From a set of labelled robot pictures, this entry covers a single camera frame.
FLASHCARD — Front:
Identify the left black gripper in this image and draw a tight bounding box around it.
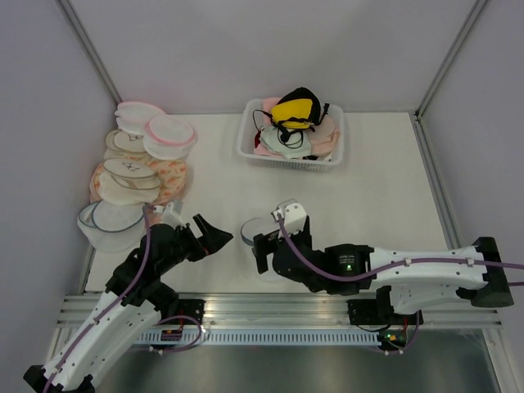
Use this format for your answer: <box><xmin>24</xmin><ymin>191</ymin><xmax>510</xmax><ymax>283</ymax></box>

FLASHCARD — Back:
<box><xmin>157</xmin><ymin>214</ymin><xmax>233</xmax><ymax>274</ymax></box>

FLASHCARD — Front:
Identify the white mesh blue-trim laundry bag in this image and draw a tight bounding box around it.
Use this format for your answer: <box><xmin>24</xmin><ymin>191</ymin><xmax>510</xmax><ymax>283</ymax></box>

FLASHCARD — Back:
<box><xmin>240</xmin><ymin>216</ymin><xmax>283</xmax><ymax>284</ymax></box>

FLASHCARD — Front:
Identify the yellow bra black trim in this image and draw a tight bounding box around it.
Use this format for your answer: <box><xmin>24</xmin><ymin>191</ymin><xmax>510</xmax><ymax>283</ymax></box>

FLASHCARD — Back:
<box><xmin>269</xmin><ymin>87</ymin><xmax>323</xmax><ymax>129</ymax></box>

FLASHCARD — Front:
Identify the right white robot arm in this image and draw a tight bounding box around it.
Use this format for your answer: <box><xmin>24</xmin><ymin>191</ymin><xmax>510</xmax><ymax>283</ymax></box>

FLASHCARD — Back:
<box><xmin>253</xmin><ymin>226</ymin><xmax>514</xmax><ymax>323</ymax></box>

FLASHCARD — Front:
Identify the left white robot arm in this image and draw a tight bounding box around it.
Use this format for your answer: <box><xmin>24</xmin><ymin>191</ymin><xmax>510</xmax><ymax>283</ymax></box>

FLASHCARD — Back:
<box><xmin>23</xmin><ymin>215</ymin><xmax>233</xmax><ymax>392</ymax></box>

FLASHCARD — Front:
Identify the orange patterned laundry bag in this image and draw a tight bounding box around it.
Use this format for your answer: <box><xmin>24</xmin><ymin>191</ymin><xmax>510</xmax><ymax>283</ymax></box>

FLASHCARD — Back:
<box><xmin>89</xmin><ymin>157</ymin><xmax>188</xmax><ymax>206</ymax></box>

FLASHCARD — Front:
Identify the blue-trim mesh bag on pile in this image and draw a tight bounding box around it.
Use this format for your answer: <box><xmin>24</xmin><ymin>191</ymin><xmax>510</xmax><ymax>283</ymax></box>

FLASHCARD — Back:
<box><xmin>77</xmin><ymin>201</ymin><xmax>145</xmax><ymax>253</ymax></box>

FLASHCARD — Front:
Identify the beige bag with bra print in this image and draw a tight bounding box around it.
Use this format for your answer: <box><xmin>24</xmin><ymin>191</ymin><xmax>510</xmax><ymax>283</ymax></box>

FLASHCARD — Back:
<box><xmin>98</xmin><ymin>158</ymin><xmax>162</xmax><ymax>206</ymax></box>

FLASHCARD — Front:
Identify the pink-trim mesh laundry bag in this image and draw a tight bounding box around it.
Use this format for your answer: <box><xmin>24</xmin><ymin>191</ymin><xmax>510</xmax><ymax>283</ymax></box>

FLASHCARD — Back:
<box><xmin>142</xmin><ymin>115</ymin><xmax>197</xmax><ymax>160</ymax></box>

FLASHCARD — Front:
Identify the white bra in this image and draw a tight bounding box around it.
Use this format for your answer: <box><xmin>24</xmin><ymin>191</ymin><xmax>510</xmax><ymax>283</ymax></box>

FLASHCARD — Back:
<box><xmin>260</xmin><ymin>125</ymin><xmax>312</xmax><ymax>159</ymax></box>

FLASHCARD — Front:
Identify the beige-trim mesh laundry bag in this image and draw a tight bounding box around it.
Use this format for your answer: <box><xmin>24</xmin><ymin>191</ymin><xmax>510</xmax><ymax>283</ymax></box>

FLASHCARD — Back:
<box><xmin>104</xmin><ymin>129</ymin><xmax>147</xmax><ymax>159</ymax></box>

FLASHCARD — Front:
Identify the pink-trim bag at back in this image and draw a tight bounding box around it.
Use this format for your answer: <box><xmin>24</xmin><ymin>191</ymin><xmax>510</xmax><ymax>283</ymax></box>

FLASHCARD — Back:
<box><xmin>115</xmin><ymin>101</ymin><xmax>165</xmax><ymax>135</ymax></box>

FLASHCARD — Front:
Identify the white plastic basket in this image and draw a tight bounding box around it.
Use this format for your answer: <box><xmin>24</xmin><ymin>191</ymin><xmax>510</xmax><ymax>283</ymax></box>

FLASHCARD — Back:
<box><xmin>236</xmin><ymin>98</ymin><xmax>347</xmax><ymax>172</ymax></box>

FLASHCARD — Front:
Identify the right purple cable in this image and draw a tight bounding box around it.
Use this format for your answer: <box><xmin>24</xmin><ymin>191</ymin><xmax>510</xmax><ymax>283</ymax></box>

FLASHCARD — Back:
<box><xmin>274</xmin><ymin>215</ymin><xmax>524</xmax><ymax>283</ymax></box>

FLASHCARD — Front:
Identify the purple cable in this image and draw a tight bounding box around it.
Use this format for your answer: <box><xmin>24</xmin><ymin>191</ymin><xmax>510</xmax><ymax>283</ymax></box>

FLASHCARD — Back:
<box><xmin>274</xmin><ymin>215</ymin><xmax>524</xmax><ymax>283</ymax></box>
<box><xmin>43</xmin><ymin>204</ymin><xmax>159</xmax><ymax>393</ymax></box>

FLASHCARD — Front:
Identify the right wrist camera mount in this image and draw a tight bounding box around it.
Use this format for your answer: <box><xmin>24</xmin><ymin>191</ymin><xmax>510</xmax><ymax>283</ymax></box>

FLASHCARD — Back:
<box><xmin>271</xmin><ymin>199</ymin><xmax>307</xmax><ymax>236</ymax></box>

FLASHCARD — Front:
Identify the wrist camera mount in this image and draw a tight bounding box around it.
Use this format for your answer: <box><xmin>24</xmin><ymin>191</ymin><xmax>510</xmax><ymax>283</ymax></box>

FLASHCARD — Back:
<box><xmin>271</xmin><ymin>199</ymin><xmax>307</xmax><ymax>236</ymax></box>
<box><xmin>153</xmin><ymin>201</ymin><xmax>184</xmax><ymax>228</ymax></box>

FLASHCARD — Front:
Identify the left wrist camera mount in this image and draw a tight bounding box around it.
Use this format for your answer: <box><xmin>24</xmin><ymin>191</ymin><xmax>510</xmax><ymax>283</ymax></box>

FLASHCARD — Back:
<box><xmin>153</xmin><ymin>201</ymin><xmax>184</xmax><ymax>228</ymax></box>

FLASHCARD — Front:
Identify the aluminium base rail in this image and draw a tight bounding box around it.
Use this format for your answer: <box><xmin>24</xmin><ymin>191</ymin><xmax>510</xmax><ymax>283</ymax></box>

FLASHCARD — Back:
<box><xmin>56</xmin><ymin>292</ymin><xmax>503</xmax><ymax>328</ymax></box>

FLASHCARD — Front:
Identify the white slotted cable duct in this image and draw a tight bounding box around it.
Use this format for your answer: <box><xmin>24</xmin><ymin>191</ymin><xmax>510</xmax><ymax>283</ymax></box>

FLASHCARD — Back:
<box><xmin>135</xmin><ymin>329</ymin><xmax>380</xmax><ymax>347</ymax></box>

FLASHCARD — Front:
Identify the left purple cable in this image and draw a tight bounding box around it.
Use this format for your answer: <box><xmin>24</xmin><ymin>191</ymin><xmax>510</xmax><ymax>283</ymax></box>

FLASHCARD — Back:
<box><xmin>43</xmin><ymin>204</ymin><xmax>159</xmax><ymax>393</ymax></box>

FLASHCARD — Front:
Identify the right aluminium table-edge rail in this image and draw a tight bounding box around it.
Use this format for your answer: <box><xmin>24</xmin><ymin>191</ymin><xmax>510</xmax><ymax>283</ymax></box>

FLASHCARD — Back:
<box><xmin>409</xmin><ymin>113</ymin><xmax>462</xmax><ymax>249</ymax></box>

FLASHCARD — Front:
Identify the right aluminium frame post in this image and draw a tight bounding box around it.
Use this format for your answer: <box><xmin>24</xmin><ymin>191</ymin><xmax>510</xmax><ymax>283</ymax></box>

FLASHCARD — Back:
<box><xmin>413</xmin><ymin>0</ymin><xmax>491</xmax><ymax>121</ymax></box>

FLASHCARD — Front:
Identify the aluminium frame post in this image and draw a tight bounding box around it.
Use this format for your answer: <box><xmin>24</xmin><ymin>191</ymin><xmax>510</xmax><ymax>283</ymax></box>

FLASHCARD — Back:
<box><xmin>413</xmin><ymin>0</ymin><xmax>491</xmax><ymax>121</ymax></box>
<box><xmin>55</xmin><ymin>0</ymin><xmax>122</xmax><ymax>106</ymax></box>

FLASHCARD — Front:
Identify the left aluminium frame post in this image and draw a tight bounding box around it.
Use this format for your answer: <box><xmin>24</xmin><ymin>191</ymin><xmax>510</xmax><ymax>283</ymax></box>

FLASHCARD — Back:
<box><xmin>55</xmin><ymin>0</ymin><xmax>122</xmax><ymax>106</ymax></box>

